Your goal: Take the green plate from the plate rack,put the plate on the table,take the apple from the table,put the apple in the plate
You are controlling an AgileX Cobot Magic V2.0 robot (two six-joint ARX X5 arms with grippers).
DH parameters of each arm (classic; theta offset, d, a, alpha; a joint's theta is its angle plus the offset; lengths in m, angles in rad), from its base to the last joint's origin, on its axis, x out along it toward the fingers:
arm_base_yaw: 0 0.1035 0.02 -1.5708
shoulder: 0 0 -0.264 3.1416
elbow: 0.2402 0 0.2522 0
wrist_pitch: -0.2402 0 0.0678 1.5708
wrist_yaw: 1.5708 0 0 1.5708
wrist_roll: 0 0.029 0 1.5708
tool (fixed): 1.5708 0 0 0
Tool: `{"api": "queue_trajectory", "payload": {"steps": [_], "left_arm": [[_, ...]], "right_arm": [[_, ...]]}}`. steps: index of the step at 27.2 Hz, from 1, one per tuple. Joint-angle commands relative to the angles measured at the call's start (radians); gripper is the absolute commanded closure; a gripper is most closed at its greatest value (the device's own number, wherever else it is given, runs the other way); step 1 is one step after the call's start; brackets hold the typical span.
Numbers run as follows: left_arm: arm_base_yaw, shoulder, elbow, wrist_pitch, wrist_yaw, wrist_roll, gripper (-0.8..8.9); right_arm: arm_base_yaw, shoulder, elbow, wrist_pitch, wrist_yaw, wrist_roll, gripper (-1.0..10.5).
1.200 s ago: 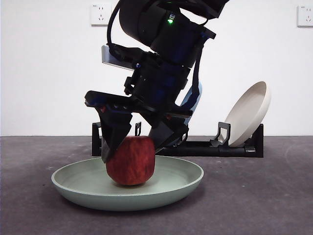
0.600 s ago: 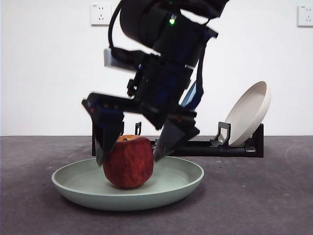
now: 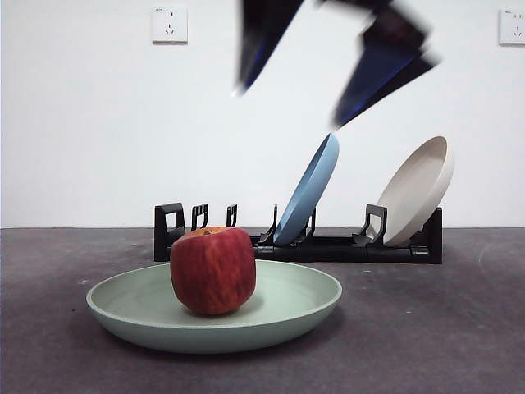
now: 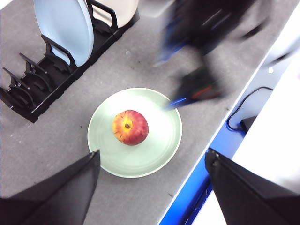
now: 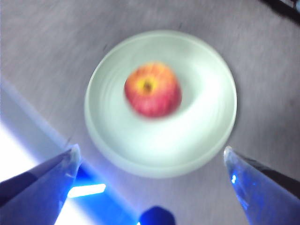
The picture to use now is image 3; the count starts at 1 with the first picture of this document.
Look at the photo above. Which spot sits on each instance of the beige plate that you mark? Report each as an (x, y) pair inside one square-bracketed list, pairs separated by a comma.
[(414, 197)]

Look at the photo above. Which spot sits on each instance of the red apple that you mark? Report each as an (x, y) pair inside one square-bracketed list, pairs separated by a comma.
[(213, 271)]

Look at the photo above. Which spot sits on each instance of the white wall socket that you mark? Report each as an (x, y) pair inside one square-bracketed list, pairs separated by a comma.
[(512, 26), (170, 24)]

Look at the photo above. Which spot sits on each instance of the blue plate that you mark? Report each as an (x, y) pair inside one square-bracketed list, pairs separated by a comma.
[(313, 184)]

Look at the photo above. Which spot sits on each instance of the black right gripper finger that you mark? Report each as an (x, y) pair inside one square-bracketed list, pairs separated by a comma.
[(381, 78), (258, 37)]

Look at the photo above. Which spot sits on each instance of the black plate rack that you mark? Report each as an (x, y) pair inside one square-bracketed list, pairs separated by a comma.
[(336, 253)]

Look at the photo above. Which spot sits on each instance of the green plate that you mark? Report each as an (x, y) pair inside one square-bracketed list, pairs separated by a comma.
[(287, 299)]

